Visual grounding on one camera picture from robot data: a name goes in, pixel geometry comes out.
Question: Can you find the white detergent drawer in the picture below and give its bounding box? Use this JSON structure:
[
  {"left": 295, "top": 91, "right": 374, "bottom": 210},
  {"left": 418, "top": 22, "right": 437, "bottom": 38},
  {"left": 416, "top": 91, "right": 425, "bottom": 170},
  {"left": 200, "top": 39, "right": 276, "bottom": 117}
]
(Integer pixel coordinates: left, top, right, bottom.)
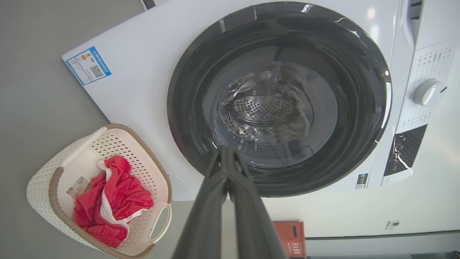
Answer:
[{"left": 400, "top": 0, "right": 424, "bottom": 47}]

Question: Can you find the black round washer door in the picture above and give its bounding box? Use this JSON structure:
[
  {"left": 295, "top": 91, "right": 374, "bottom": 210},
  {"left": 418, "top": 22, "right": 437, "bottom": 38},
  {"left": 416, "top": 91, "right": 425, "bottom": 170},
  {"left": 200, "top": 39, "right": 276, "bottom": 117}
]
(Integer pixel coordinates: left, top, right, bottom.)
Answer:
[{"left": 167, "top": 2, "right": 392, "bottom": 197}]

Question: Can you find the cream perforated laundry basket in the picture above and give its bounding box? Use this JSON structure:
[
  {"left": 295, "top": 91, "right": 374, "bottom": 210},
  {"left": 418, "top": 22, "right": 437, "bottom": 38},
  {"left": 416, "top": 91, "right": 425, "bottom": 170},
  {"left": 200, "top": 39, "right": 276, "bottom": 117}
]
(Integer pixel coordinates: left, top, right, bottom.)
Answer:
[{"left": 26, "top": 124, "right": 173, "bottom": 259}]

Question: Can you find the white printed paper label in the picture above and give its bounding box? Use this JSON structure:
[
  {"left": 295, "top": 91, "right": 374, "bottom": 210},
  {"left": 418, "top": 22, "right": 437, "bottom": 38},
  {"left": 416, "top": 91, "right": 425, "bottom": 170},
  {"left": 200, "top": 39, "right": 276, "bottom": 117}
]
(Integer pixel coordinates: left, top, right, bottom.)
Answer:
[{"left": 66, "top": 176, "right": 90, "bottom": 197}]

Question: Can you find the round white filter cover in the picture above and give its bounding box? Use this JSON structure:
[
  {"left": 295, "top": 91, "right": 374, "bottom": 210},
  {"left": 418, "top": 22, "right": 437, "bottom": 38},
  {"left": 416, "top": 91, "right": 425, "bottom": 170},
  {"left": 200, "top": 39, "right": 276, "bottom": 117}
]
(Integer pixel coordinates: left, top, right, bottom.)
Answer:
[{"left": 169, "top": 175, "right": 188, "bottom": 196}]

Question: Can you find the blue energy label sticker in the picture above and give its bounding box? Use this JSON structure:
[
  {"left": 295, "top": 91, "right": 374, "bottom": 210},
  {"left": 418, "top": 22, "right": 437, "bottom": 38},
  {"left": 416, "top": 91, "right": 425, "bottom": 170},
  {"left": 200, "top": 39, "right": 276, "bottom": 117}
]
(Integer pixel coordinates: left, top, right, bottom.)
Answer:
[{"left": 65, "top": 46, "right": 112, "bottom": 86}]

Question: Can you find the black washer display panel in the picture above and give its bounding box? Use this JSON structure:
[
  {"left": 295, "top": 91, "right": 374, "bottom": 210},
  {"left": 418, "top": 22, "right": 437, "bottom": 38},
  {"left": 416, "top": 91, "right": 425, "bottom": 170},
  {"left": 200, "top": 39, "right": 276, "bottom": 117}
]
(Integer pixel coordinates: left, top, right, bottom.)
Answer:
[{"left": 383, "top": 124, "right": 428, "bottom": 177}]

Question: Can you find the steel perforated washer drum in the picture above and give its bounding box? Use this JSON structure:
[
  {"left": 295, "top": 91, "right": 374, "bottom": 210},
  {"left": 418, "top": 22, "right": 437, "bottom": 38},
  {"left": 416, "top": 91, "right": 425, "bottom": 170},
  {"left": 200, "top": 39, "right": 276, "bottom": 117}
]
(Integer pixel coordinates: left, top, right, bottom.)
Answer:
[{"left": 221, "top": 70, "right": 313, "bottom": 144}]

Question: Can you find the grey washer door handle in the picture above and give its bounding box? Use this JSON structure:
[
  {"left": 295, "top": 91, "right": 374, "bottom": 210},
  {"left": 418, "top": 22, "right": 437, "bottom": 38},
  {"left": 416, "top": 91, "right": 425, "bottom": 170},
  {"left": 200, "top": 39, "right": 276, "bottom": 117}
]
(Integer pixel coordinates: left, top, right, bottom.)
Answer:
[{"left": 219, "top": 5, "right": 257, "bottom": 33}]

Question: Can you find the red and white garment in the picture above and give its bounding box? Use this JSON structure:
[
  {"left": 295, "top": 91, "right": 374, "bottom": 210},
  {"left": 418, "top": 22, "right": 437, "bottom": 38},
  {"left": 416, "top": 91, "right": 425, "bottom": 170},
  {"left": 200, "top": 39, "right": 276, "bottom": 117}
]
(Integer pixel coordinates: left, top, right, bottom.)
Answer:
[{"left": 74, "top": 155, "right": 154, "bottom": 249}]

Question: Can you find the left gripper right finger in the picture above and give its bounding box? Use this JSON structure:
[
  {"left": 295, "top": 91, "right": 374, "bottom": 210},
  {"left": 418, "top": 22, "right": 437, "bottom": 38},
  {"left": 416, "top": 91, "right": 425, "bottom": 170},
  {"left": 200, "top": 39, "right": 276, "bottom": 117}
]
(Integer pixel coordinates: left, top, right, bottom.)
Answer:
[{"left": 227, "top": 147, "right": 288, "bottom": 259}]

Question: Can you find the red plastic crate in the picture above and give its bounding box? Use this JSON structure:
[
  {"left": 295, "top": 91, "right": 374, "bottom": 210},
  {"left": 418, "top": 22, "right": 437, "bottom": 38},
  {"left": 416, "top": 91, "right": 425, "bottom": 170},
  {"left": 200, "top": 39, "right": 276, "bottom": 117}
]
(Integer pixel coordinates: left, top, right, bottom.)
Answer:
[{"left": 272, "top": 221, "right": 307, "bottom": 259}]

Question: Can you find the white front-load washing machine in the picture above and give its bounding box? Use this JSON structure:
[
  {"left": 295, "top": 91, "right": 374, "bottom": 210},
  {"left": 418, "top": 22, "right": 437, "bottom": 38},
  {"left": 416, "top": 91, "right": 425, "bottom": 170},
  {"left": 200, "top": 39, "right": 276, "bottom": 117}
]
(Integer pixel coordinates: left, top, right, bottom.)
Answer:
[{"left": 62, "top": 0, "right": 460, "bottom": 202}]

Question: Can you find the white washer control knob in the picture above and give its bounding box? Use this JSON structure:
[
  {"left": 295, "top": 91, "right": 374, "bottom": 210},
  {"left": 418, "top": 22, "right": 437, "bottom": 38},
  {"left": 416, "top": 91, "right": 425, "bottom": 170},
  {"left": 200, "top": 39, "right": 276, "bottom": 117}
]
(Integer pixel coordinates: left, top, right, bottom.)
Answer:
[{"left": 413, "top": 78, "right": 447, "bottom": 107}]

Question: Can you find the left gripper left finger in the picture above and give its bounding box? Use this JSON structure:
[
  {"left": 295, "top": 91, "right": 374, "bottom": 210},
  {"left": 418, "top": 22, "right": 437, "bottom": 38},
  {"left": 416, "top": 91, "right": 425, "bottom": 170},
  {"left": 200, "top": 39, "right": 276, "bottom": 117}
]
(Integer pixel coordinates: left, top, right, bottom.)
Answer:
[{"left": 172, "top": 146, "right": 229, "bottom": 259}]

